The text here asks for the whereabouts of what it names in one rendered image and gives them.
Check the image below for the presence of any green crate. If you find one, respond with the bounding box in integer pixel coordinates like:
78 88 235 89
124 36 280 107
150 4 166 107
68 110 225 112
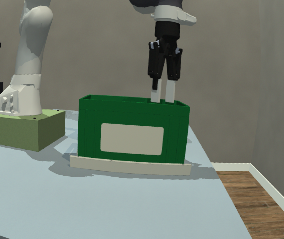
78 94 190 164

